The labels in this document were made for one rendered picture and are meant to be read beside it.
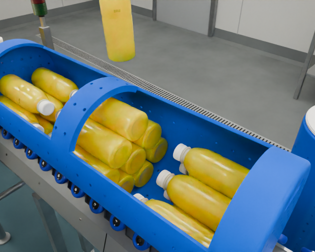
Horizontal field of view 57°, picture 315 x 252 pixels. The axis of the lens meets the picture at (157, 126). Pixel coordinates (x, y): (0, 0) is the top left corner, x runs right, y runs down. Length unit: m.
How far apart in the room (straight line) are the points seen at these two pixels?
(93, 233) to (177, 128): 0.35
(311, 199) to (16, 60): 1.02
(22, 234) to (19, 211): 0.18
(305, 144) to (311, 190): 0.15
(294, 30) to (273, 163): 3.62
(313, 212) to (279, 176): 0.62
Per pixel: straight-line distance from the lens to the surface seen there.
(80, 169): 0.62
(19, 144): 1.00
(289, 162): 0.51
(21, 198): 2.20
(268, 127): 2.76
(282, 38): 4.14
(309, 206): 1.08
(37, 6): 1.51
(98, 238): 0.82
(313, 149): 0.96
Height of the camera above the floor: 1.55
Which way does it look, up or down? 37 degrees down
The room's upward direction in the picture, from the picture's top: straight up
